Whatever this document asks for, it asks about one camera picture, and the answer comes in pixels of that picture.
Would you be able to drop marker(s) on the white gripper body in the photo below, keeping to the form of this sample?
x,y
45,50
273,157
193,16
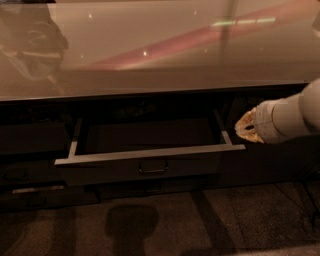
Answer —
x,y
264,124

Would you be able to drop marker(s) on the dark drawer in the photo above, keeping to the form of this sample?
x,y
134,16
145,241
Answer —
x,y
136,189
30,172
32,138
153,146
57,198

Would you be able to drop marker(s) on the glossy grey counter top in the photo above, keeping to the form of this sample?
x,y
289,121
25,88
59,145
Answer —
x,y
86,48

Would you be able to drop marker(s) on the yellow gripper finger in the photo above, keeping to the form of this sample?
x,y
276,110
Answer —
x,y
247,120
248,133

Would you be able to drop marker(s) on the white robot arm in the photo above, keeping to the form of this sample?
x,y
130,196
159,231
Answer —
x,y
304,112

